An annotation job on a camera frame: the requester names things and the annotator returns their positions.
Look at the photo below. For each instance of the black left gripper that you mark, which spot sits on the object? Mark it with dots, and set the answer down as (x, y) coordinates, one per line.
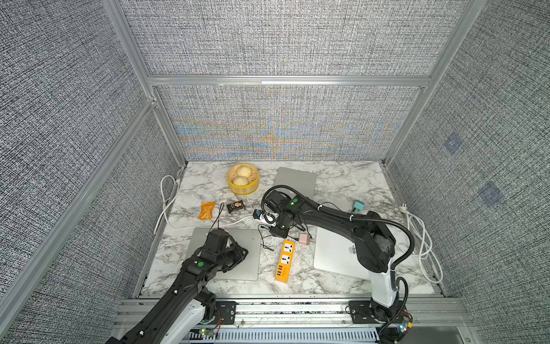
(239, 254)

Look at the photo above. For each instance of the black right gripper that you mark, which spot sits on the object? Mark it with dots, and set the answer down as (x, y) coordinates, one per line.
(280, 233)

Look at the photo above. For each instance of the pink charger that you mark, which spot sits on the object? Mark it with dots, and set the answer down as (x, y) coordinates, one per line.
(304, 239)

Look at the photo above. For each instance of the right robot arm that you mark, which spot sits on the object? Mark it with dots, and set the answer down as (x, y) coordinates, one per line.
(381, 244)

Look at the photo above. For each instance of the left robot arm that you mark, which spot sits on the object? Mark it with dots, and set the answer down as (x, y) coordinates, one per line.
(187, 302)

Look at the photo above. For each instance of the grey back laptop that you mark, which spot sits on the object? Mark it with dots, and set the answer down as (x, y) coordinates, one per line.
(302, 181)

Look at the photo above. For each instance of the silver front right laptop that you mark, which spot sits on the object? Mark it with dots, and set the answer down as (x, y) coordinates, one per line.
(336, 254)

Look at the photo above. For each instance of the orange snack packet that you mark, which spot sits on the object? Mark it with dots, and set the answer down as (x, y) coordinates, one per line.
(207, 210)

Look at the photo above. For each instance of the dark snack packet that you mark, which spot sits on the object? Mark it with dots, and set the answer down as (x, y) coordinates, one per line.
(235, 206)

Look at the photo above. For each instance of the yellow bamboo steamer basket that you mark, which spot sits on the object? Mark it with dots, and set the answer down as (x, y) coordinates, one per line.
(243, 179)

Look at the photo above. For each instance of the orange power strip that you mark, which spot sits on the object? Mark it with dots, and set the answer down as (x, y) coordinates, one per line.
(284, 265)

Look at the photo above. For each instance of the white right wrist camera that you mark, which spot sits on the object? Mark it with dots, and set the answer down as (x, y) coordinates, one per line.
(265, 218)

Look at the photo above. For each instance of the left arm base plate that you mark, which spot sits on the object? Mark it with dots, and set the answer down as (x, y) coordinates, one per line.
(220, 313)

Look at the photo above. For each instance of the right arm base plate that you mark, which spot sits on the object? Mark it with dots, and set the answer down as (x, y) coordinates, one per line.
(369, 312)

